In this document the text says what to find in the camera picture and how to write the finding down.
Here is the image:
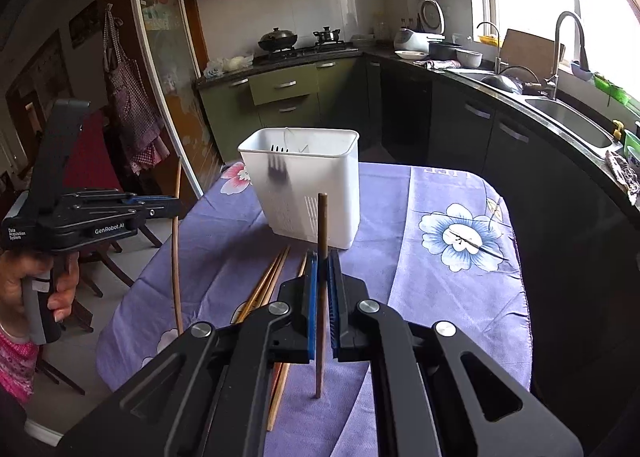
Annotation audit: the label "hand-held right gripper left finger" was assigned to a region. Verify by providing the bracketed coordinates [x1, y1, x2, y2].
[57, 251, 321, 457]

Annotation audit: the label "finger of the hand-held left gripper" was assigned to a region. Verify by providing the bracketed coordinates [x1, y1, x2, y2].
[75, 190, 176, 205]
[127, 199, 185, 224]

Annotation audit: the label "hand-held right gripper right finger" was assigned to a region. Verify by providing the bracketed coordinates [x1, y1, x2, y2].
[327, 252, 586, 457]

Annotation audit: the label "dark brown wooden chopstick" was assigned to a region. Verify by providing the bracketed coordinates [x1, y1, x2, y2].
[314, 193, 330, 398]

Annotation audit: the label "white plastic utensil holder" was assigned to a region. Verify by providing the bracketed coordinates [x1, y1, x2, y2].
[237, 127, 361, 250]

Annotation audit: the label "person's left forearm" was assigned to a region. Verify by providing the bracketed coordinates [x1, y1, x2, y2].
[0, 324, 40, 405]

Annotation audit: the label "person's left hand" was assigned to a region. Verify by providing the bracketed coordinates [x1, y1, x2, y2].
[0, 253, 81, 339]

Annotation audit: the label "red wooden chair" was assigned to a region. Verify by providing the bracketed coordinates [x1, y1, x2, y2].
[65, 109, 163, 299]

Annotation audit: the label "purple floral tablecloth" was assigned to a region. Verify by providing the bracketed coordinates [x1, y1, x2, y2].
[95, 162, 533, 457]

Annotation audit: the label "checked purple apron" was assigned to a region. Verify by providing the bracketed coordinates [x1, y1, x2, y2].
[102, 17, 168, 176]

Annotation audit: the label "sliding glass door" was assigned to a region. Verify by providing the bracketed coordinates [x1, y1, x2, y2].
[125, 0, 226, 198]

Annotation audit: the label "white plastic bags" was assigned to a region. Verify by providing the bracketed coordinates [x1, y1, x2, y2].
[205, 56, 254, 78]

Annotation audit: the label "green lower kitchen cabinets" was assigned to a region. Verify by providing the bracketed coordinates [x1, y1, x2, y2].
[197, 57, 381, 164]

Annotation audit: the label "black wok with lid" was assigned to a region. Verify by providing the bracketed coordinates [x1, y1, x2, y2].
[257, 28, 299, 52]

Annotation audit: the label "black gas stove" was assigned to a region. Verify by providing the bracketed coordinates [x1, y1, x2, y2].
[252, 42, 360, 64]

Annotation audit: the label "dark lower kitchen cabinets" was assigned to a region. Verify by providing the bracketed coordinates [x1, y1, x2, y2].
[367, 57, 640, 388]

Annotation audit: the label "dark inner cooking pot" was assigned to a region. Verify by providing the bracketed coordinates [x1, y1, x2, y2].
[428, 41, 463, 62]

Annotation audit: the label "white rice cooker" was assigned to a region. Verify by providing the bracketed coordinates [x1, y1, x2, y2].
[393, 0, 446, 54]

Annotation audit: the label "steel kitchen sink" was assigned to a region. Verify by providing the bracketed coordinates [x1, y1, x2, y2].
[525, 97, 614, 150]

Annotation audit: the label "small steel faucet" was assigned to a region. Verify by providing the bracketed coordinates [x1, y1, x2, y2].
[476, 22, 503, 74]

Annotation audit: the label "patterned rag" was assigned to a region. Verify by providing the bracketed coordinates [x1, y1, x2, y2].
[605, 149, 640, 208]

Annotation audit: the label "wooden cutting board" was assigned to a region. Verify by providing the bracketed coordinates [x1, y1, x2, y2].
[500, 29, 568, 82]

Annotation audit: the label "green plastic basin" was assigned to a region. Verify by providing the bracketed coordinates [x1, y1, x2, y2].
[622, 129, 640, 168]

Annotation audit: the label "green plastic holder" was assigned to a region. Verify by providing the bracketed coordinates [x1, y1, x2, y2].
[592, 74, 629, 106]

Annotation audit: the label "tall steel faucet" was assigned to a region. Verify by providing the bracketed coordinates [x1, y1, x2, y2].
[545, 12, 588, 100]

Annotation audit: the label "wall poster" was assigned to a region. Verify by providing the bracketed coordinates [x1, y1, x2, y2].
[20, 32, 71, 104]

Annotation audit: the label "dark framed wall picture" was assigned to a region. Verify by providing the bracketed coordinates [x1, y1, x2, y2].
[67, 0, 101, 48]

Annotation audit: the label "dark pan with handle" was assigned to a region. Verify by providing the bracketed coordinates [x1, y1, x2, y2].
[482, 66, 542, 94]

